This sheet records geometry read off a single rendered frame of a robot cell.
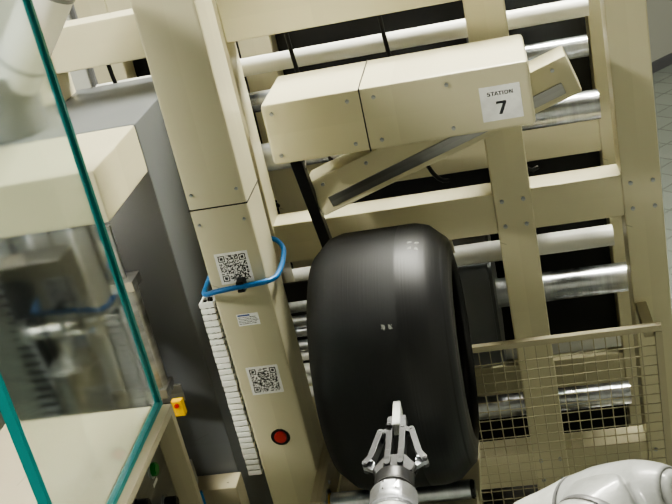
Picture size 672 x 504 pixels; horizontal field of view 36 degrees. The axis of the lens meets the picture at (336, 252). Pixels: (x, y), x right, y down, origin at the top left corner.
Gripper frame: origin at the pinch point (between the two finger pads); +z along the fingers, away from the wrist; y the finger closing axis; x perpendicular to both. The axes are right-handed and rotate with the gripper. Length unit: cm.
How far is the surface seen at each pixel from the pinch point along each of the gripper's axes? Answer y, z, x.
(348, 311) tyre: 8.0, 17.0, -15.3
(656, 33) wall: -144, 592, 181
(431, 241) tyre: -9.7, 36.0, -17.4
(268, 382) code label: 32.1, 24.5, 7.0
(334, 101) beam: 8, 58, -44
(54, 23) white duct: 68, 66, -71
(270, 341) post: 29.1, 26.0, -3.4
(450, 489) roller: -5.3, 13.5, 35.3
